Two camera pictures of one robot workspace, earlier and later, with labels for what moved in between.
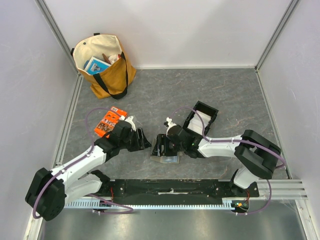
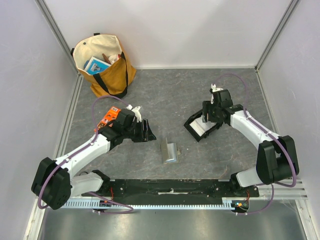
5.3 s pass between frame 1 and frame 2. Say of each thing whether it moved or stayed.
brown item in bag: stayed
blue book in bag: stayed
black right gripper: moved
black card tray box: moved
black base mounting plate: stayed
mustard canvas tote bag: stayed
